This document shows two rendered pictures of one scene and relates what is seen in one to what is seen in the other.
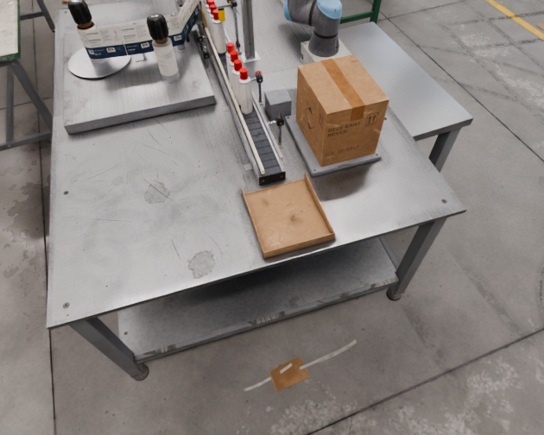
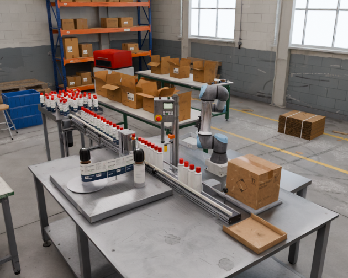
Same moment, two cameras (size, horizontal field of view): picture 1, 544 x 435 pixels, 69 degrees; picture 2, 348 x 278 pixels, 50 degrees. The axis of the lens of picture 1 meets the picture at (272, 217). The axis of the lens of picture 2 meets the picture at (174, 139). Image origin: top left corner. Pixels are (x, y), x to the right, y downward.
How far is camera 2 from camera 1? 1.39 m
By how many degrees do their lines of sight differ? 38
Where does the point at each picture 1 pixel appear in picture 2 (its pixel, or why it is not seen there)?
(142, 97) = (130, 196)
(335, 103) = (259, 170)
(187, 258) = (215, 263)
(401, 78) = not seen: hidden behind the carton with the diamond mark
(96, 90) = (96, 197)
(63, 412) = not seen: outside the picture
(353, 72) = (256, 159)
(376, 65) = not seen: hidden behind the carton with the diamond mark
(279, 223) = (253, 238)
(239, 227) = (233, 244)
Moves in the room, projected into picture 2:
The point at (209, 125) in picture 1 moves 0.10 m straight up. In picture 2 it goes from (177, 204) to (177, 192)
